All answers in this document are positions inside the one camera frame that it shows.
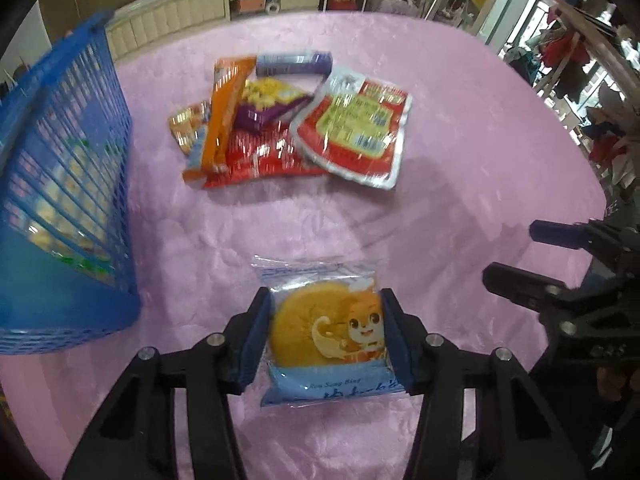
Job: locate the purple yellow snack packet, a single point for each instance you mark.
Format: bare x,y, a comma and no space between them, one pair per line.
265,105

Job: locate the pink quilted table cover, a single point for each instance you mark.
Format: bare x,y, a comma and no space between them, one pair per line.
450,185

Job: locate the cracker packet with green ends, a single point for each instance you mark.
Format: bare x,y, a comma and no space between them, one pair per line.
55,195

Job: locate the red and black clothes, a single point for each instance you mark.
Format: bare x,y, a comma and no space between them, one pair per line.
565,55

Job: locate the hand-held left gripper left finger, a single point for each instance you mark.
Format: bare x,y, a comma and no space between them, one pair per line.
252,342

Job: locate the small orange biscuit packet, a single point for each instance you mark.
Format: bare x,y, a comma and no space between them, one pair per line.
186,127

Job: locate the orange snack bar packet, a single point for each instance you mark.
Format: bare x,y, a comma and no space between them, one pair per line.
222,110

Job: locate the cartoon round cake packet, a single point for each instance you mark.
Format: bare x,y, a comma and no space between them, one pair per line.
320,325

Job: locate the blue purple oblong packet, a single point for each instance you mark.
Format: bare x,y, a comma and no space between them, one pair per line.
295,63

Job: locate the orange box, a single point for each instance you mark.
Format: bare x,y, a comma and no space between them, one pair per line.
249,6

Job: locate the pink paper bag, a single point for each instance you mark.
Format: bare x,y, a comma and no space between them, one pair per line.
402,2

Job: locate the silver red snack pouch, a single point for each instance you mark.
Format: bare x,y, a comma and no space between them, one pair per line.
355,130

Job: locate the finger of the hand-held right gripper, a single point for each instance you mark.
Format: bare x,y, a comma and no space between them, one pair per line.
515,285
552,233

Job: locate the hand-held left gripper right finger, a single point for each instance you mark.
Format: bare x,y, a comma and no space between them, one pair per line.
397,342

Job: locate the white paper roll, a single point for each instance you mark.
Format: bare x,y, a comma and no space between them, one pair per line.
274,5

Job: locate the blue plastic basket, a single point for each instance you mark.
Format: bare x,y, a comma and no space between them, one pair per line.
50,310

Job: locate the cream TV cabinet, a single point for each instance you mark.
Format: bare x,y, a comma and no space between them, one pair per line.
165,12

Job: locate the red snack packet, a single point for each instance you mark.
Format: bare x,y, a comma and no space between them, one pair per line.
260,160

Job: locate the wooden drying rack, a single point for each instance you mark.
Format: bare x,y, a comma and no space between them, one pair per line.
565,15

